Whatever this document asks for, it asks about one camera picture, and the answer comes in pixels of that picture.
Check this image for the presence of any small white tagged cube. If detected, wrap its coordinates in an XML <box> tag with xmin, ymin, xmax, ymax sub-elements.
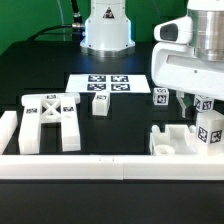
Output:
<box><xmin>153</xmin><ymin>87</ymin><xmax>169</xmax><ymax>105</ymax></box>

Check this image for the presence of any white front fence bar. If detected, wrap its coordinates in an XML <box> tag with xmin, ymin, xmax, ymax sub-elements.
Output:
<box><xmin>0</xmin><ymin>155</ymin><xmax>224</xmax><ymax>180</ymax></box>

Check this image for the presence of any tilted white tagged cube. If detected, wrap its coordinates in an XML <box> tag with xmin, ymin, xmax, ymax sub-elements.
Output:
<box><xmin>194</xmin><ymin>95</ymin><xmax>214</xmax><ymax>112</ymax></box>

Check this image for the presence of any white chair seat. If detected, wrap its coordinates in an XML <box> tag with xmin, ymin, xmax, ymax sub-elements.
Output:
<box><xmin>149</xmin><ymin>124</ymin><xmax>197</xmax><ymax>156</ymax></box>

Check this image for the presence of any black cable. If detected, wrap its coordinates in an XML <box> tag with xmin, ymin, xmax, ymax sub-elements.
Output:
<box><xmin>26</xmin><ymin>0</ymin><xmax>87</xmax><ymax>42</ymax></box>

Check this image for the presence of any white fence bar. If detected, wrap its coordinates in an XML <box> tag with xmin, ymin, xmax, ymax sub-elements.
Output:
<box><xmin>0</xmin><ymin>111</ymin><xmax>18</xmax><ymax>155</ymax></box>
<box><xmin>0</xmin><ymin>155</ymin><xmax>224</xmax><ymax>180</ymax></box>

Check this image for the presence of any white left fence bar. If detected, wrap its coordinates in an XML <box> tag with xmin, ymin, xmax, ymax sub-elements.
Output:
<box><xmin>0</xmin><ymin>111</ymin><xmax>18</xmax><ymax>155</ymax></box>

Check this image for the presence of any white chair back frame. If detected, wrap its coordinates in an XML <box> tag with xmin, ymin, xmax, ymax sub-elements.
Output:
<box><xmin>18</xmin><ymin>93</ymin><xmax>81</xmax><ymax>154</ymax></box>

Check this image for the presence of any white marker sheet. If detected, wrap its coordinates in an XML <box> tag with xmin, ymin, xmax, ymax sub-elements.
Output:
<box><xmin>66</xmin><ymin>74</ymin><xmax>150</xmax><ymax>93</ymax></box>

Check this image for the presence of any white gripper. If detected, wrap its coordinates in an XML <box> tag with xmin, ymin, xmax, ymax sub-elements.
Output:
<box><xmin>151</xmin><ymin>42</ymin><xmax>224</xmax><ymax>118</ymax></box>

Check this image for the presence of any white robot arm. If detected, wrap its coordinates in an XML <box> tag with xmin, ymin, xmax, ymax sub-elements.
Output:
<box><xmin>151</xmin><ymin>0</ymin><xmax>224</xmax><ymax>107</ymax></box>

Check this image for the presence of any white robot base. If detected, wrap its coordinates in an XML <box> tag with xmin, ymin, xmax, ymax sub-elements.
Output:
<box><xmin>80</xmin><ymin>0</ymin><xmax>135</xmax><ymax>57</ymax></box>

